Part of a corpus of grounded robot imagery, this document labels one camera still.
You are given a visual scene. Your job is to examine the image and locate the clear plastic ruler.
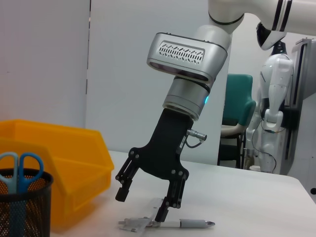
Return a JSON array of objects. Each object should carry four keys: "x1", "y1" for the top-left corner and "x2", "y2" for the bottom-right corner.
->
[{"x1": 118, "y1": 197, "x2": 165, "y2": 233}]

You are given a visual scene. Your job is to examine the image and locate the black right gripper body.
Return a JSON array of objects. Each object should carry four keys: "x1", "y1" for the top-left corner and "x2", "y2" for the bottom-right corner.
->
[{"x1": 129, "y1": 108, "x2": 196, "y2": 183}]

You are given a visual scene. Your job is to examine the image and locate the blue scissors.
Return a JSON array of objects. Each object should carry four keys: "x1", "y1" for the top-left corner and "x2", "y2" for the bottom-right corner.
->
[{"x1": 0, "y1": 152, "x2": 44, "y2": 195}]

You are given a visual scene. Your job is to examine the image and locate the black mesh pen holder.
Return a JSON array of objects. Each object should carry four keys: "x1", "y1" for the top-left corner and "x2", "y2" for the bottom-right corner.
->
[{"x1": 0, "y1": 168, "x2": 54, "y2": 237}]

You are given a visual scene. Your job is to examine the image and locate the grey right wrist cable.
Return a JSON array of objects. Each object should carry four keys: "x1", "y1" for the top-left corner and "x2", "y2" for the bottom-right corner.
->
[{"x1": 185, "y1": 128, "x2": 208, "y2": 149}]

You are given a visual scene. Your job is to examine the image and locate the white grey ballpoint pen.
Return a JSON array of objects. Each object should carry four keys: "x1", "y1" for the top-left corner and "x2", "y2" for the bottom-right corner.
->
[{"x1": 118, "y1": 217, "x2": 216, "y2": 230}]

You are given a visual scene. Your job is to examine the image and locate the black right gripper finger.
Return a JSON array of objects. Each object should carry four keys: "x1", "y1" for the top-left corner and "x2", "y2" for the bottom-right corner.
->
[
  {"x1": 154, "y1": 177, "x2": 186, "y2": 223},
  {"x1": 115, "y1": 157, "x2": 139, "y2": 202}
]

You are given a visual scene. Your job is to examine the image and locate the teal chair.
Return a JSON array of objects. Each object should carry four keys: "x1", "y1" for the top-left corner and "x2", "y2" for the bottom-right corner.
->
[{"x1": 218, "y1": 74, "x2": 257, "y2": 169}]

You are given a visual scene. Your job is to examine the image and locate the grey metal robot stand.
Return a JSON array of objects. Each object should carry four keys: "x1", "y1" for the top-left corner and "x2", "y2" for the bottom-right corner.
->
[{"x1": 283, "y1": 38, "x2": 316, "y2": 161}]

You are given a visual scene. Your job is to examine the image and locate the white foam partition board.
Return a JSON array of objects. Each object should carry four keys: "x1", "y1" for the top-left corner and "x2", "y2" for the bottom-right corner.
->
[{"x1": 85, "y1": 0, "x2": 234, "y2": 165}]

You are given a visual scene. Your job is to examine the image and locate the yellow plastic storage bin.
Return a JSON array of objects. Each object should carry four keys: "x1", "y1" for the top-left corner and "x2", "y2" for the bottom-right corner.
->
[{"x1": 0, "y1": 119, "x2": 115, "y2": 233}]

